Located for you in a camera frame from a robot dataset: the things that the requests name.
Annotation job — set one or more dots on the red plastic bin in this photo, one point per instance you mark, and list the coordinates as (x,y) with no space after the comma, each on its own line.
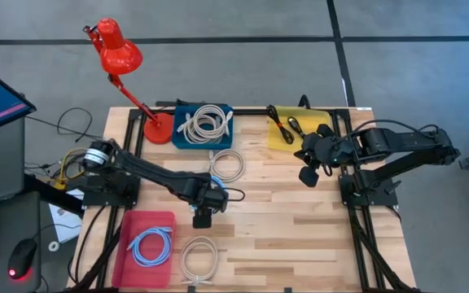
(145,276)

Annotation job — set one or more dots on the white paper sheet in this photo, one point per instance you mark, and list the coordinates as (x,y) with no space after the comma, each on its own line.
(65,228)

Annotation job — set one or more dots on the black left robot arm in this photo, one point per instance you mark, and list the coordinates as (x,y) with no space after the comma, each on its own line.
(153,173)

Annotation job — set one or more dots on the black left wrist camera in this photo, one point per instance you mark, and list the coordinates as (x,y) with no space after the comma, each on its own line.
(202,221)

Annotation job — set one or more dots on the blue plastic bin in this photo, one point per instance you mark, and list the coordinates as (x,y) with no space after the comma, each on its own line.
(228,143)

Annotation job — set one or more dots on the red desk lamp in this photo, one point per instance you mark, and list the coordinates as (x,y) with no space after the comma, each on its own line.
(118,53)

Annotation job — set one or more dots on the white label sticker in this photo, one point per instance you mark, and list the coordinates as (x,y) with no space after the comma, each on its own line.
(364,108)

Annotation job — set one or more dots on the black plug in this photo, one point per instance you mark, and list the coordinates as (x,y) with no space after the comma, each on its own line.
(181,102)

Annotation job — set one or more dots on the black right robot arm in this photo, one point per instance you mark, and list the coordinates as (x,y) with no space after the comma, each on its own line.
(405,142)

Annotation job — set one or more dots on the grey desk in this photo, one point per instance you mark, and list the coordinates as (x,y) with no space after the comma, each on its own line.
(6,163)

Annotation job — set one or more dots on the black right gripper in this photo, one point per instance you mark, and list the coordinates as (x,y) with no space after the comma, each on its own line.
(320,150)

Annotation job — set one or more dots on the black stand leg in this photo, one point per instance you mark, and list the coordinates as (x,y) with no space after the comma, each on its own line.
(51,195)

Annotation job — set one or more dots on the black table clamp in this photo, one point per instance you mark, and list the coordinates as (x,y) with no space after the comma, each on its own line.
(287,290)
(191,289)

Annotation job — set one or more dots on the white tape roll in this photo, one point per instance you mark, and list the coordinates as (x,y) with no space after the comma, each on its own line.
(50,246)

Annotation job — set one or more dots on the black computer mouse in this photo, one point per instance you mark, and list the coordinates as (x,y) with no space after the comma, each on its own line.
(23,256)

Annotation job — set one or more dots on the black aluminium rig frame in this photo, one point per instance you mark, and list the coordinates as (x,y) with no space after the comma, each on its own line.
(251,111)

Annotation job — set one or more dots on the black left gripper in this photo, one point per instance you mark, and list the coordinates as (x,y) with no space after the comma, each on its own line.
(214,201)

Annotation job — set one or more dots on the yellow plastic bin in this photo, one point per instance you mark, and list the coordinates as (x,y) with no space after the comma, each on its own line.
(316,118)

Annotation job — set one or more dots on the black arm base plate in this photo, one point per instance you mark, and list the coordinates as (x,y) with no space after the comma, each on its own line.
(96,199)
(385,199)

